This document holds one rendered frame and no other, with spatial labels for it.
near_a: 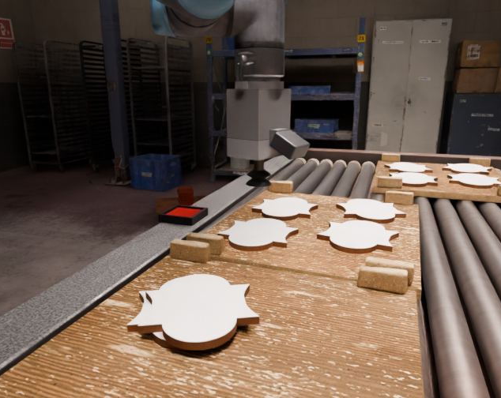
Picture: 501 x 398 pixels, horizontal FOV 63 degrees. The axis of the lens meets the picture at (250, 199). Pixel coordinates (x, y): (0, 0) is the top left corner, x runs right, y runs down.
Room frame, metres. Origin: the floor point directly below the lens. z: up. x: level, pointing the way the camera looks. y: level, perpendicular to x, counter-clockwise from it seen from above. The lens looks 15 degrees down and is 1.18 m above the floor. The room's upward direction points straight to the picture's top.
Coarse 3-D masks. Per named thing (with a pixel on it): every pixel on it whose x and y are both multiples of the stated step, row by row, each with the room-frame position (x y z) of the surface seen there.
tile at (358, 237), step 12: (336, 228) 0.66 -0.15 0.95; (348, 228) 0.66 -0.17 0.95; (360, 228) 0.66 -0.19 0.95; (372, 228) 0.66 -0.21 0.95; (384, 228) 0.66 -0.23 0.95; (336, 240) 0.60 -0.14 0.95; (348, 240) 0.60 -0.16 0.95; (360, 240) 0.60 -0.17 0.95; (372, 240) 0.60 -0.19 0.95; (384, 240) 0.60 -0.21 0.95; (348, 252) 0.57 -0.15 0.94; (360, 252) 0.57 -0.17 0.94
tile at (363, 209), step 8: (352, 200) 0.84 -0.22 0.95; (360, 200) 0.84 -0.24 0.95; (368, 200) 0.84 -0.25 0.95; (344, 208) 0.79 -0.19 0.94; (352, 208) 0.77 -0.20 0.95; (360, 208) 0.77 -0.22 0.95; (368, 208) 0.77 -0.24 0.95; (376, 208) 0.77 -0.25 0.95; (384, 208) 0.77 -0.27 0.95; (392, 208) 0.77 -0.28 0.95; (344, 216) 0.74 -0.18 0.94; (352, 216) 0.74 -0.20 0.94; (360, 216) 0.73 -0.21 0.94; (368, 216) 0.72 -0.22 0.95; (376, 216) 0.72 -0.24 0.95; (384, 216) 0.72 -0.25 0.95; (392, 216) 0.72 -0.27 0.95; (400, 216) 0.74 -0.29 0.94
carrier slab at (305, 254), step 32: (224, 224) 0.71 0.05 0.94; (288, 224) 0.71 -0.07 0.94; (320, 224) 0.71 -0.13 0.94; (384, 224) 0.71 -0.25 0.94; (416, 224) 0.71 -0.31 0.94; (224, 256) 0.56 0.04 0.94; (256, 256) 0.56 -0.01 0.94; (288, 256) 0.56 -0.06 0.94; (320, 256) 0.56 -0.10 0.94; (352, 256) 0.56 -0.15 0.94; (384, 256) 0.56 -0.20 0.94; (416, 256) 0.56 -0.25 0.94; (416, 288) 0.46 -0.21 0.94
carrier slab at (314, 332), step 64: (128, 320) 0.39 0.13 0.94; (320, 320) 0.39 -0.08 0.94; (384, 320) 0.39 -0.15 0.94; (0, 384) 0.29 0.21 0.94; (64, 384) 0.29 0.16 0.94; (128, 384) 0.29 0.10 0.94; (192, 384) 0.29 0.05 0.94; (256, 384) 0.29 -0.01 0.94; (320, 384) 0.29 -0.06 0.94; (384, 384) 0.29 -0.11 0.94
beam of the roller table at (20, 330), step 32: (288, 160) 1.50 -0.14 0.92; (224, 192) 1.03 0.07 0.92; (160, 224) 0.77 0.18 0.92; (128, 256) 0.61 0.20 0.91; (160, 256) 0.62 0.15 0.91; (64, 288) 0.50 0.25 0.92; (96, 288) 0.50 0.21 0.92; (0, 320) 0.42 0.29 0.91; (32, 320) 0.42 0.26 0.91; (64, 320) 0.42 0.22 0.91; (0, 352) 0.36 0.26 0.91
